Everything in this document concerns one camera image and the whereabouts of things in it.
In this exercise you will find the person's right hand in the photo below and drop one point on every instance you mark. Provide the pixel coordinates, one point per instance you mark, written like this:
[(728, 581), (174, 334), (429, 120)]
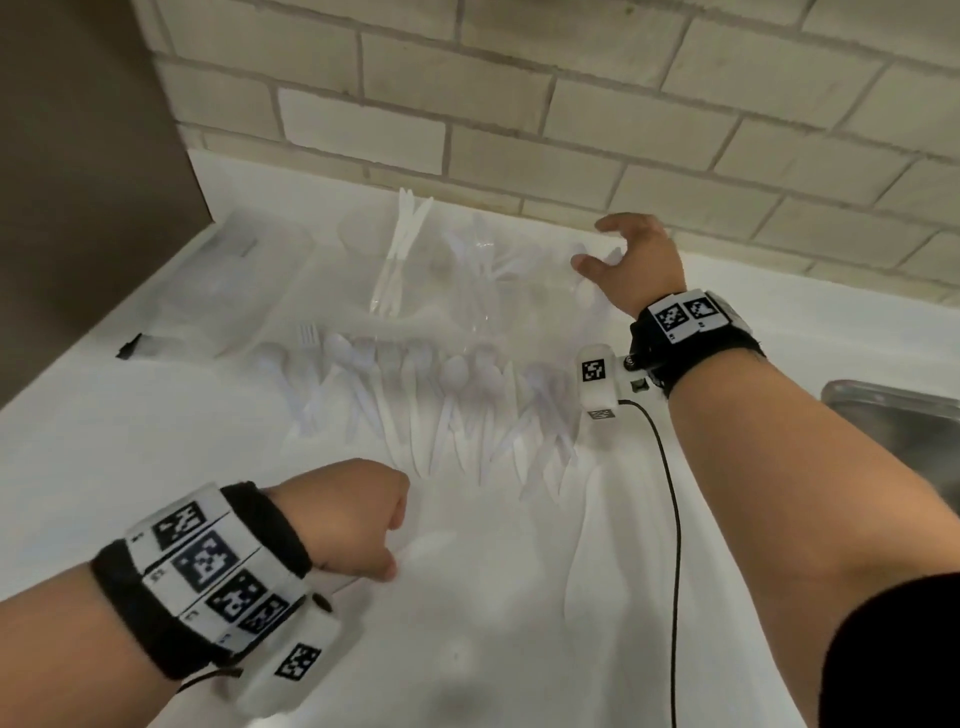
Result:
[(649, 262)]

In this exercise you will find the person's left hand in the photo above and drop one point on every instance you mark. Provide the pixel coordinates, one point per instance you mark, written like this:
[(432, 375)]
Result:
[(341, 510)]

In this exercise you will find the person's left thumb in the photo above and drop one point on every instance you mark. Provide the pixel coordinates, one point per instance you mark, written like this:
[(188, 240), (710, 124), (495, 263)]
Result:
[(379, 564)]

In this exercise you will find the person's right thumb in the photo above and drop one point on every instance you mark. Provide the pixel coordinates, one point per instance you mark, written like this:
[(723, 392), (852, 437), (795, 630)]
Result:
[(589, 262)]

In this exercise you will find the person's right forearm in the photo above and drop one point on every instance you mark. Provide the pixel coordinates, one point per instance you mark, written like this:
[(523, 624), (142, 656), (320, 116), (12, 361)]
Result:
[(787, 495)]

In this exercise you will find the person's left forearm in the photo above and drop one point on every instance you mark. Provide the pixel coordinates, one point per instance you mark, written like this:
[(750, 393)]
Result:
[(75, 652)]

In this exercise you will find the clear plastic cup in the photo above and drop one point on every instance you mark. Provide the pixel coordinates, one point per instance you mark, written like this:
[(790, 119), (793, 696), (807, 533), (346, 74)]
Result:
[(577, 307), (375, 247), (487, 292)]

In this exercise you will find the black right wristband with markers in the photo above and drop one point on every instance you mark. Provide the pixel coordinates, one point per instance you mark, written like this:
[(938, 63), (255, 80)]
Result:
[(694, 330)]

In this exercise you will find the black wristband with markers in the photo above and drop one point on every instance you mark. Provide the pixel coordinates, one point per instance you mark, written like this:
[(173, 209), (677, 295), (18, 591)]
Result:
[(694, 330), (206, 570)]

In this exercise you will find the row of white plastic cutlery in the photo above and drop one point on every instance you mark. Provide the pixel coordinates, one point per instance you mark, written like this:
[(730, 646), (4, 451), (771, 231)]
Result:
[(442, 405)]

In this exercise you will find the black left wristband with markers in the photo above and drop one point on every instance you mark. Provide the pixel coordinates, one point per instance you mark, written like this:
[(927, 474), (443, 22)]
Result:
[(206, 570)]

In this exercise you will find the white plastic knife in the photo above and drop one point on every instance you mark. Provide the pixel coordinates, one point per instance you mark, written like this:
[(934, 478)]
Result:
[(409, 232)]

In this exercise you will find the clear plastic container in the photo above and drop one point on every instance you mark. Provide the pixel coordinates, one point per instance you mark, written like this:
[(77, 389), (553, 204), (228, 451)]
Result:
[(232, 285)]

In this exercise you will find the small black clip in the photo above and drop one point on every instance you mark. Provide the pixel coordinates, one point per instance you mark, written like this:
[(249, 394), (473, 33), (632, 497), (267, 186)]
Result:
[(129, 347)]

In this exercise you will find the metal sink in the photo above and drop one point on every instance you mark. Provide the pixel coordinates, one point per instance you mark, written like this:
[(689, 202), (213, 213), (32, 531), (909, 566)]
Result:
[(900, 435)]

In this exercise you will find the brown cabinet side panel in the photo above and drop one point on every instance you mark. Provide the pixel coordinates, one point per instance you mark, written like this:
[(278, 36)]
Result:
[(82, 187)]

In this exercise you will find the black sleeve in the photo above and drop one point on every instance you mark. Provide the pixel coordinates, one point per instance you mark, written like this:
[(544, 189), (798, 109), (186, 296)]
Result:
[(900, 652)]

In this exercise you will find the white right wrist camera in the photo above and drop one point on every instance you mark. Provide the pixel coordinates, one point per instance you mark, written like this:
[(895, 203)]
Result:
[(600, 379)]

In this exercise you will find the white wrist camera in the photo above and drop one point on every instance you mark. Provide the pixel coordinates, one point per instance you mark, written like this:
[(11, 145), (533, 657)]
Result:
[(296, 660), (600, 379)]

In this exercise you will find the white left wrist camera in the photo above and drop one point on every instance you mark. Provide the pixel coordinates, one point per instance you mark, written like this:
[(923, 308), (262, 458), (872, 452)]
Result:
[(296, 660)]

